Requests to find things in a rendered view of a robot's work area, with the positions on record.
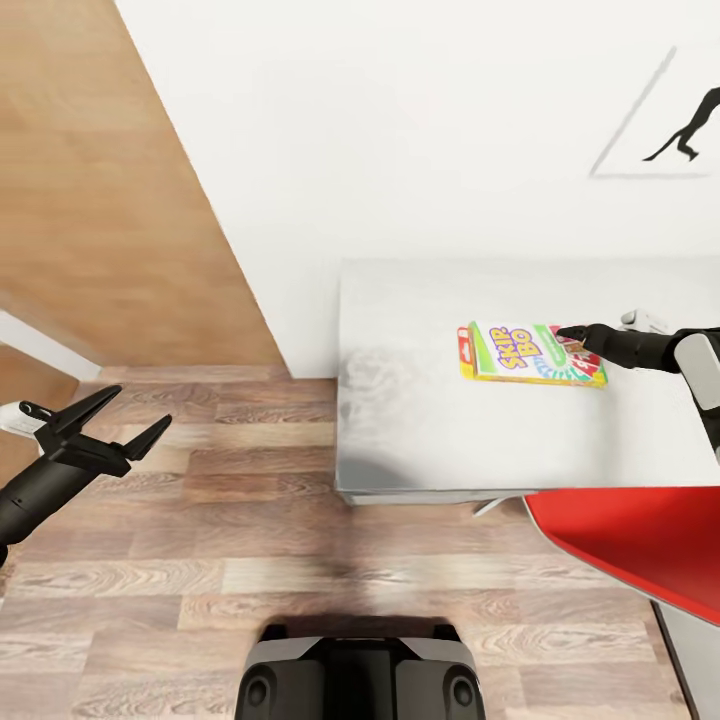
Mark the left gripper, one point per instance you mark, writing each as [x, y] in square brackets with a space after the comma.
[70, 461]

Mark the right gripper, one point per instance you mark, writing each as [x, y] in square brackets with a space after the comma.
[619, 347]

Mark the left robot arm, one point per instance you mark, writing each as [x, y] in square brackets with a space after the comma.
[69, 461]

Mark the board game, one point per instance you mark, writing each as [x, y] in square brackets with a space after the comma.
[527, 353]

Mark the sliding door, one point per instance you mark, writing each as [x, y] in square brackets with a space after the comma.
[108, 242]
[25, 378]

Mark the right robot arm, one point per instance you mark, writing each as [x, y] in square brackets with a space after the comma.
[642, 341]

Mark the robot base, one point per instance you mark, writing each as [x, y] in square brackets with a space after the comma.
[360, 678]

